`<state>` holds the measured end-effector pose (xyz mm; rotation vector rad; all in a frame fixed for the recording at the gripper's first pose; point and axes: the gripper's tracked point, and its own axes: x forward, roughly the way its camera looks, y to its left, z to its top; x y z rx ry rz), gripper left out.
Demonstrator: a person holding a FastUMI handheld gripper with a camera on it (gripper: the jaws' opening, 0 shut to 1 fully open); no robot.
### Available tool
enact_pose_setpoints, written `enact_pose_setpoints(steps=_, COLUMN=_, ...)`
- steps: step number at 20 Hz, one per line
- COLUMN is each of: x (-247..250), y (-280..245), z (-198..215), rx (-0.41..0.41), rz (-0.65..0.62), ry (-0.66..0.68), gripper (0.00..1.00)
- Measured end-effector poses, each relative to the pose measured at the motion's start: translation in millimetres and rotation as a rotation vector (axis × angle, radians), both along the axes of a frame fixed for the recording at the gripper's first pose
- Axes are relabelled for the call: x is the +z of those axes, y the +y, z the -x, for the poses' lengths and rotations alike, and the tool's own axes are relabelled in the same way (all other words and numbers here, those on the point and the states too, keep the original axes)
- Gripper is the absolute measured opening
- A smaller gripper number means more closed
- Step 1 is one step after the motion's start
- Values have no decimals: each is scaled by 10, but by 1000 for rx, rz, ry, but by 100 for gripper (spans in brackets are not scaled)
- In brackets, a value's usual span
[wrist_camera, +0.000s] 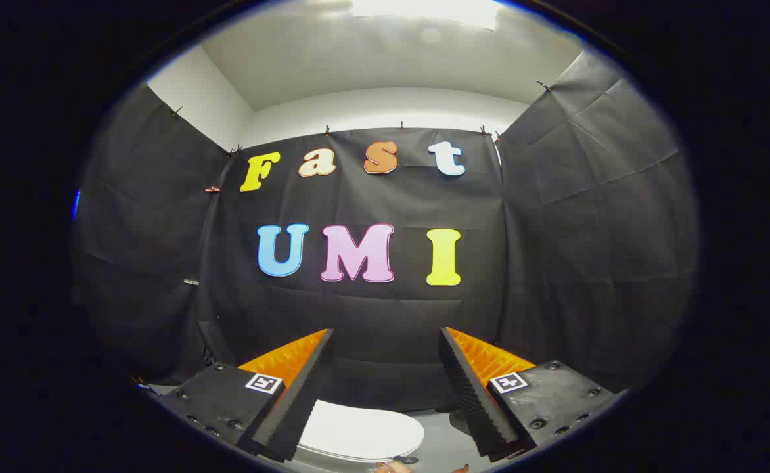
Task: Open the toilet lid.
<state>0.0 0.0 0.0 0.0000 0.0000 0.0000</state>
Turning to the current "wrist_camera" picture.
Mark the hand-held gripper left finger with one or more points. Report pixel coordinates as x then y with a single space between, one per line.
306 387

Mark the black backdrop cloth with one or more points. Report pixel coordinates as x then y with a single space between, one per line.
385 315

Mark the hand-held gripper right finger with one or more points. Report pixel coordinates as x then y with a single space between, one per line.
467 387

